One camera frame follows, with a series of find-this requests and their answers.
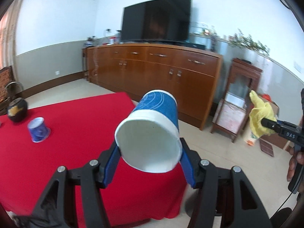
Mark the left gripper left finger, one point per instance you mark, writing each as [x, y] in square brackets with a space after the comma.
[56, 206]

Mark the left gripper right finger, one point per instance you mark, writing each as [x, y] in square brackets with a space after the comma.
[224, 192]

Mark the yellow cloth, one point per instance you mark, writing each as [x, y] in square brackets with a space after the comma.
[260, 110]

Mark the blue paper cup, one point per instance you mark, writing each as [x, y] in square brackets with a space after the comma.
[148, 138]

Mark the person right hand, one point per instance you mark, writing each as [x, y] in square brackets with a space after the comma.
[297, 158]

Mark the dark wooden side stand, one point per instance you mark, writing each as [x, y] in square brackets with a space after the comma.
[233, 109]

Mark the red tablecloth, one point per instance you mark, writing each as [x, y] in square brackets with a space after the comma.
[80, 130]

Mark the green leafy plant branch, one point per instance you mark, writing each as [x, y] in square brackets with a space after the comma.
[243, 41]

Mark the black cast iron teapot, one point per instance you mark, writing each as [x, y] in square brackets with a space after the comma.
[17, 106]

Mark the wooden sideboard cabinet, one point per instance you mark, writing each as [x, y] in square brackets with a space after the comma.
[189, 74]

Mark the wooden bench sofa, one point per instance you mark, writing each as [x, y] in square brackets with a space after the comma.
[7, 77]

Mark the small dark side table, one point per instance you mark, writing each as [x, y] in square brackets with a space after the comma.
[84, 63]

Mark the black flat screen television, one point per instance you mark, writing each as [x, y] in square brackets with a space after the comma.
[157, 20]

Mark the red lidded white jar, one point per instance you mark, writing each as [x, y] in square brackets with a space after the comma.
[112, 40]

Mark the beige patterned curtain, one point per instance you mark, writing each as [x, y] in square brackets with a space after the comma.
[8, 33]

